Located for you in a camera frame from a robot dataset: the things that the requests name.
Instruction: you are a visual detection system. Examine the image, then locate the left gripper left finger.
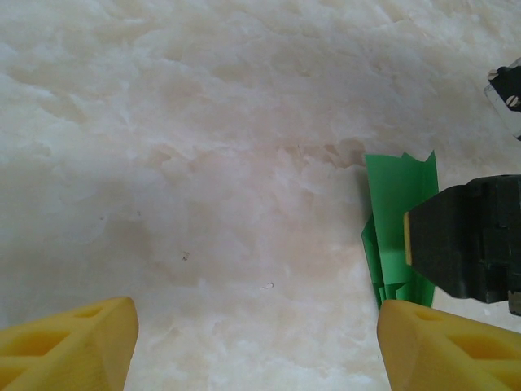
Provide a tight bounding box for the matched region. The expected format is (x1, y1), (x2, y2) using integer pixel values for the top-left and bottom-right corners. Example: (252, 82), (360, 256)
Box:
(0, 296), (139, 391)

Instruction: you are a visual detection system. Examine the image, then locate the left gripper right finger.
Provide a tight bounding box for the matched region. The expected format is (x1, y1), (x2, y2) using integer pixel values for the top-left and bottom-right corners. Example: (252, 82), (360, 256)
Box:
(376, 299), (521, 391)

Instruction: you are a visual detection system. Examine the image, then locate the green paper sheet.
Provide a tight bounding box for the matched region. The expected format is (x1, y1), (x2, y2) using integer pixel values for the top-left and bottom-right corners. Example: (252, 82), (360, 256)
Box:
(361, 149), (439, 309)

